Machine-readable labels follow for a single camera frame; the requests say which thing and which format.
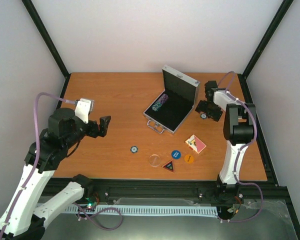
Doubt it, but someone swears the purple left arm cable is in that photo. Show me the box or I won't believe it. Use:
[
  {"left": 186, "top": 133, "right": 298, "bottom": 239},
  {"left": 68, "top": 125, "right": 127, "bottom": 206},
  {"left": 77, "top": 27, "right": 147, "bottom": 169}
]
[{"left": 0, "top": 93, "right": 123, "bottom": 238}]

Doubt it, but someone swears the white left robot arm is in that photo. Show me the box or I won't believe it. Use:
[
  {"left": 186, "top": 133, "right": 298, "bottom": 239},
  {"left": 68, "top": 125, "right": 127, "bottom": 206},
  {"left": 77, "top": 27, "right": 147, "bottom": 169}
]
[{"left": 0, "top": 98, "right": 111, "bottom": 240}]

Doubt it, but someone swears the blue white poker chip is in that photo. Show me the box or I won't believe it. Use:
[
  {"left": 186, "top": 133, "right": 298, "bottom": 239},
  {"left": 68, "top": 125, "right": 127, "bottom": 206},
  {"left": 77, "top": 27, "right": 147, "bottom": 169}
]
[
  {"left": 130, "top": 146, "right": 139, "bottom": 154},
  {"left": 200, "top": 113, "right": 208, "bottom": 119}
]

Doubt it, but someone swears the white cable duct strip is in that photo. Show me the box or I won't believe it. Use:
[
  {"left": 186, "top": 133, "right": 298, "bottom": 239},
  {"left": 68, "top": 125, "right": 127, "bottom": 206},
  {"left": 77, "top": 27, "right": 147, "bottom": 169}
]
[{"left": 60, "top": 202, "right": 226, "bottom": 217}]

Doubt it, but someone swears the purple poker chip stack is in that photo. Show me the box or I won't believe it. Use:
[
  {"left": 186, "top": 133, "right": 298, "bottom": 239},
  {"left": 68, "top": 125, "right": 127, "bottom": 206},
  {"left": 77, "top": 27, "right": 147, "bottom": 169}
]
[{"left": 151, "top": 94, "right": 169, "bottom": 112}]

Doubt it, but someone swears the clear round disc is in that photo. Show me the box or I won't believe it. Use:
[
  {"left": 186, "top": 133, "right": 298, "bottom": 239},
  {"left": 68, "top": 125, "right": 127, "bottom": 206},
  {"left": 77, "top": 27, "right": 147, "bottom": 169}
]
[{"left": 148, "top": 154, "right": 161, "bottom": 167}]

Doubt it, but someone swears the black red triangle token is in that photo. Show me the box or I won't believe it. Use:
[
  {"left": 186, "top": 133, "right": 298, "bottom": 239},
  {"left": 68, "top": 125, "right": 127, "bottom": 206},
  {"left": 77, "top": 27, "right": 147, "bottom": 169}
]
[{"left": 161, "top": 160, "right": 175, "bottom": 173}]

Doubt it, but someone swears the aluminium poker case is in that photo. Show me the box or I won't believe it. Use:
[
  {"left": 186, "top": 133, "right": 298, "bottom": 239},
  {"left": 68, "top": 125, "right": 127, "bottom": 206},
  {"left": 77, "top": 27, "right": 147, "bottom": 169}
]
[{"left": 143, "top": 65, "right": 201, "bottom": 134}]

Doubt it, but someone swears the orange round token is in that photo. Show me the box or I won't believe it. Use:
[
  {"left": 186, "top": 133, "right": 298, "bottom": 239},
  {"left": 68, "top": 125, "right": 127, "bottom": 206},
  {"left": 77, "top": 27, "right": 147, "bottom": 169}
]
[{"left": 184, "top": 154, "right": 195, "bottom": 164}]

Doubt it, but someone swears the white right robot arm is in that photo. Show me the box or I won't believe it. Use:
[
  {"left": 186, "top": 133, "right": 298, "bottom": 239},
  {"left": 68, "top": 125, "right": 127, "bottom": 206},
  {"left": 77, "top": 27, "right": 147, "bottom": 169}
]
[{"left": 195, "top": 80, "right": 258, "bottom": 185}]

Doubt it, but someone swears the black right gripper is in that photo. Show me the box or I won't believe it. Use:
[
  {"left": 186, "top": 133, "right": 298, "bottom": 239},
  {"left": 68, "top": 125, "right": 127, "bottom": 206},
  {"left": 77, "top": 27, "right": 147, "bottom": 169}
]
[{"left": 195, "top": 100, "right": 223, "bottom": 122}]

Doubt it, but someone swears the pink playing card deck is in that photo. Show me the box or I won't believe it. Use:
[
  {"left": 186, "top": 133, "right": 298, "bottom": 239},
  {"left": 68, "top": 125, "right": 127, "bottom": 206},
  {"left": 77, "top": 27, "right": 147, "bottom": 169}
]
[{"left": 185, "top": 134, "right": 207, "bottom": 154}]

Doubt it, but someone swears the black aluminium frame rail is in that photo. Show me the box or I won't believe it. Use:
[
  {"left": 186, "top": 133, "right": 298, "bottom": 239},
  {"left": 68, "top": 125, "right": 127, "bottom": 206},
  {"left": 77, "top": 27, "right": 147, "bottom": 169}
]
[{"left": 42, "top": 178, "right": 291, "bottom": 203}]

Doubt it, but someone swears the blue round token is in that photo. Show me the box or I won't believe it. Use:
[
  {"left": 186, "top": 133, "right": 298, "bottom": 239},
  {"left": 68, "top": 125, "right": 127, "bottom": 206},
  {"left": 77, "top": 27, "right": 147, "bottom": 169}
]
[{"left": 171, "top": 150, "right": 182, "bottom": 160}]

